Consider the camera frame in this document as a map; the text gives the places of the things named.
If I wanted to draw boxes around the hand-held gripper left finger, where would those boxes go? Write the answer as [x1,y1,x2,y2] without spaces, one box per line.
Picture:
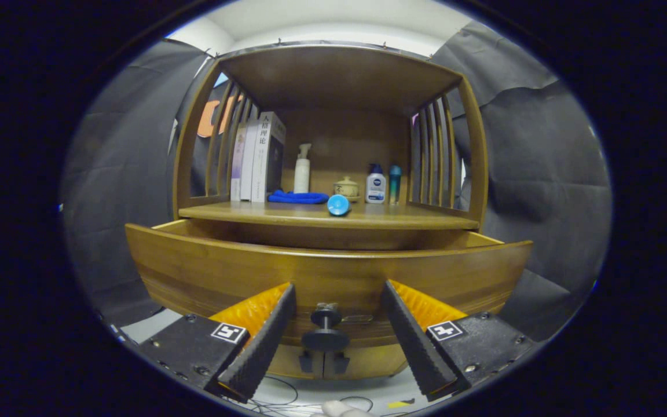
[137,282,298,404]

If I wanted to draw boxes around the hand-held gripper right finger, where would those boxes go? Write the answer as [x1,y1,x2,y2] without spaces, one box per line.
[381,279,537,403]

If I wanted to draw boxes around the black drawer knob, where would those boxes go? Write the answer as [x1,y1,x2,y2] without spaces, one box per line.
[302,302,350,352]

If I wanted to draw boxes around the wooden drawer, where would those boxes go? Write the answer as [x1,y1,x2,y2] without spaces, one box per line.
[125,219,534,348]

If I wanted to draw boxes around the wooden cabinet door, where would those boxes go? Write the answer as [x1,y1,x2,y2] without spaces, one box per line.
[267,342,324,380]
[323,345,409,380]

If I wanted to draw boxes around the wooden countertop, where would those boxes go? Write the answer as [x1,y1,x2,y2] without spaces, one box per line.
[178,200,480,231]

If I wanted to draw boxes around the wooden cabinet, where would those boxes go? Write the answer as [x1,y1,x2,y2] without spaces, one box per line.
[173,45,489,381]

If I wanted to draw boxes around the blue folded cloth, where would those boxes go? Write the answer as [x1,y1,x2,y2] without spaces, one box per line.
[267,189,329,204]

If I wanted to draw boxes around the white lotion bottle blue cap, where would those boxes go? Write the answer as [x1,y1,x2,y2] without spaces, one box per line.
[366,163,387,204]

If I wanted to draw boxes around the beige lidded tea bowl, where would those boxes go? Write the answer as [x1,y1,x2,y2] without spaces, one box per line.
[333,176,361,202]

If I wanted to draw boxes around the white pump bottle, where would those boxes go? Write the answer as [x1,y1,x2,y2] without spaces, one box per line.
[294,143,312,194]

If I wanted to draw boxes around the thick white grey book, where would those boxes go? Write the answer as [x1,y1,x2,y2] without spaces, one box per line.
[251,111,287,203]

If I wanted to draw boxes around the thin white book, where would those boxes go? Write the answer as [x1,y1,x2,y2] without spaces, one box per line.
[240,119,260,202]

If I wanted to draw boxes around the thin purple book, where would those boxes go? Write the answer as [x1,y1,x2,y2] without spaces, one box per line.
[230,123,248,202]

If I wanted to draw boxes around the black floor cables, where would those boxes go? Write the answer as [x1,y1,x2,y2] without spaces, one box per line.
[235,376,375,415]

